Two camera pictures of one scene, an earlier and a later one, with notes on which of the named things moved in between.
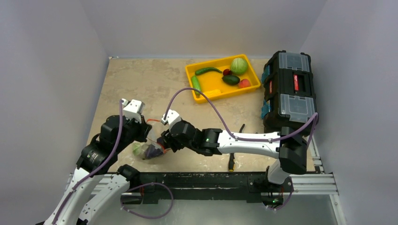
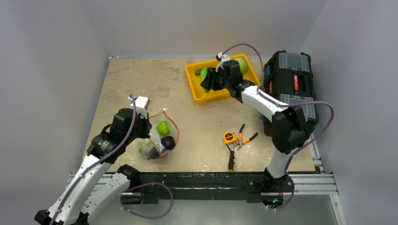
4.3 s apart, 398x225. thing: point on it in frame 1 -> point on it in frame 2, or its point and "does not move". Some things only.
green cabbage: x=238 y=66 does not move
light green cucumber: x=196 y=84 -> x=203 y=74
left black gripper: x=144 y=128 does not move
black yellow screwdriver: x=231 y=162 does not move
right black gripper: x=167 y=140 -> x=213 y=80
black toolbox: x=289 y=97 does not move
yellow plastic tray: x=211 y=79 does not move
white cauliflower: x=137 y=149 -> x=144 y=147
